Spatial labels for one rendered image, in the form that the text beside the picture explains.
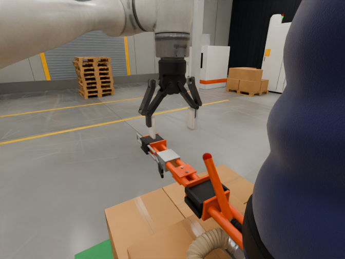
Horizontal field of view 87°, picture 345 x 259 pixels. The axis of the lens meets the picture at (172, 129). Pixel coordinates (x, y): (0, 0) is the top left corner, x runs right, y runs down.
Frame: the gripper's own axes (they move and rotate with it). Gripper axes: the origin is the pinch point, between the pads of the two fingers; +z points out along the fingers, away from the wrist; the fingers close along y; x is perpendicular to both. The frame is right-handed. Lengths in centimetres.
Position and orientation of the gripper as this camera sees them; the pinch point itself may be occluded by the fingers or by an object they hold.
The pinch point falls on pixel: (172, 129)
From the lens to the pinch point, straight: 56.0
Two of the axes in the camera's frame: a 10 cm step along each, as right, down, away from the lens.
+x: -4.9, -3.3, 8.0
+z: 0.0, 9.2, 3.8
